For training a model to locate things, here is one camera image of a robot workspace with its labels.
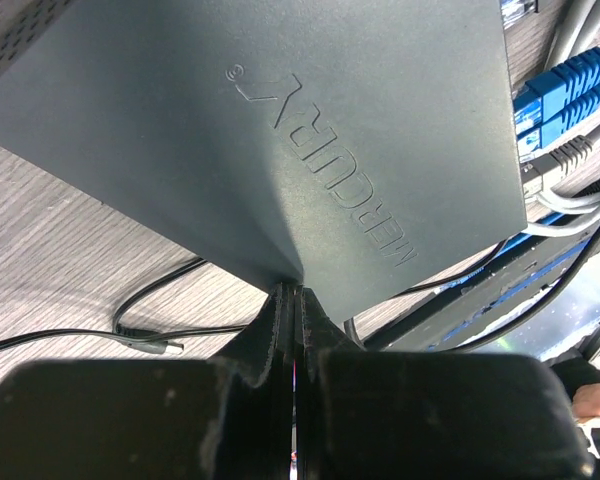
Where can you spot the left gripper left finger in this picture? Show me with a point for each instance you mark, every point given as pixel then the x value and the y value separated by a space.
pixel 226 417

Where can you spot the black network switch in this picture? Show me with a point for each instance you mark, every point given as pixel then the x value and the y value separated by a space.
pixel 355 147

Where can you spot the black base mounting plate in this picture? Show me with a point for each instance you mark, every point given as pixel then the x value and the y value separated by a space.
pixel 460 312

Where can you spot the bare human hand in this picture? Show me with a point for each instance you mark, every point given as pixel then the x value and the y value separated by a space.
pixel 586 402

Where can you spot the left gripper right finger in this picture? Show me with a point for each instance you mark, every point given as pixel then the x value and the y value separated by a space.
pixel 381 415

